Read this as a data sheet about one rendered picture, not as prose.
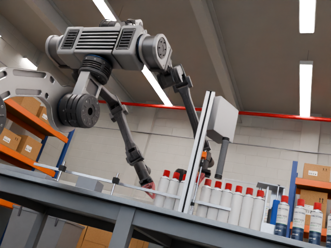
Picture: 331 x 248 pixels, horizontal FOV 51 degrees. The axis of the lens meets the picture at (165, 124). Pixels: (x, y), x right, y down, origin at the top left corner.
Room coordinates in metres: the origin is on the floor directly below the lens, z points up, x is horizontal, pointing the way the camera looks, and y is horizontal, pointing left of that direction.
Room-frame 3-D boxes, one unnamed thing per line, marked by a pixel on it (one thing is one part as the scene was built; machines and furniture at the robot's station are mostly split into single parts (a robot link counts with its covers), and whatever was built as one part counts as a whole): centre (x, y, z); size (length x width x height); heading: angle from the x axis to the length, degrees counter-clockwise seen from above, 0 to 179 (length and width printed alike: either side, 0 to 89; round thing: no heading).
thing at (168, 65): (1.35, 0.09, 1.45); 0.09 x 0.08 x 0.12; 64
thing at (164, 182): (1.77, -0.08, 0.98); 0.05 x 0.05 x 0.20
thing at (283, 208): (1.62, -0.65, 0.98); 0.05 x 0.05 x 0.20
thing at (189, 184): (1.59, -0.18, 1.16); 0.04 x 0.04 x 0.67; 76
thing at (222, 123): (1.63, -0.26, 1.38); 0.17 x 0.10 x 0.19; 131
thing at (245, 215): (1.66, -0.49, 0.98); 0.05 x 0.05 x 0.20
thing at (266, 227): (1.73, -0.61, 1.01); 0.14 x 0.13 x 0.26; 76
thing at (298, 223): (1.61, -0.72, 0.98); 0.05 x 0.05 x 0.20
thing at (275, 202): (1.68, -0.63, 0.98); 0.03 x 0.03 x 0.17
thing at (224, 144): (1.61, -0.31, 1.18); 0.04 x 0.04 x 0.21
